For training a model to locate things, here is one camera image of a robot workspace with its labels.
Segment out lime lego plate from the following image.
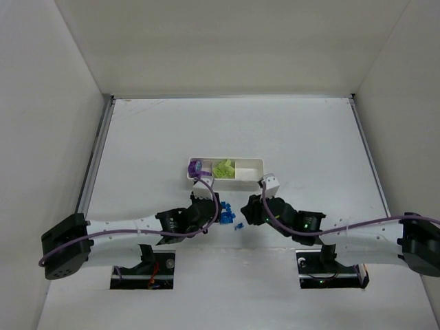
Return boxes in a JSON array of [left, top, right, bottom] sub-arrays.
[[221, 159, 235, 179]]

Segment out purple round lego piece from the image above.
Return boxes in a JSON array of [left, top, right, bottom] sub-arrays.
[[187, 159, 203, 178]]

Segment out lime green lego brick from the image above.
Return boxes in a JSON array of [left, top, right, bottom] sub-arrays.
[[212, 164, 228, 179]]

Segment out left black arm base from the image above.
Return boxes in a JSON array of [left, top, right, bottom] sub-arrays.
[[109, 245, 175, 291]]

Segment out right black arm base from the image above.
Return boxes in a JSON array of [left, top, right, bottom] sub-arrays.
[[296, 245, 370, 289]]

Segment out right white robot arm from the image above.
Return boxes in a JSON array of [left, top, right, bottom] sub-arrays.
[[241, 195, 439, 277]]

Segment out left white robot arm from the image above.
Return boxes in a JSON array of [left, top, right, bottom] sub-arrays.
[[38, 193, 222, 281]]

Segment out blue arch lego piece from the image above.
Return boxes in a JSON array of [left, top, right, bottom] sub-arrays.
[[219, 212, 236, 225]]

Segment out small blue lego pieces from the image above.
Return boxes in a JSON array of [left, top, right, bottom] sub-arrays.
[[221, 201, 232, 212]]

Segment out white three-compartment tray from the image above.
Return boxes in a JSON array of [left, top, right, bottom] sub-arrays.
[[187, 157, 264, 191]]

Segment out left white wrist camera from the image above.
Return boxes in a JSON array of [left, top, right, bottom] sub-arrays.
[[192, 176, 214, 200]]

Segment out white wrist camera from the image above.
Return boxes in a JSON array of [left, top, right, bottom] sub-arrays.
[[258, 173, 280, 198], [192, 176, 214, 200]]

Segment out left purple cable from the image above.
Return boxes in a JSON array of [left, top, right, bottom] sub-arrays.
[[37, 177, 220, 267]]

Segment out purple cable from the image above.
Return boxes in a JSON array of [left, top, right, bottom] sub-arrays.
[[37, 177, 220, 267], [261, 180, 440, 237]]

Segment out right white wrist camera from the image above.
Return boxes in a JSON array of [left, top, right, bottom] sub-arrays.
[[258, 173, 280, 198]]

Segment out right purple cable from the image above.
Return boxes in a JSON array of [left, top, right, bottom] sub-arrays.
[[261, 180, 440, 237]]

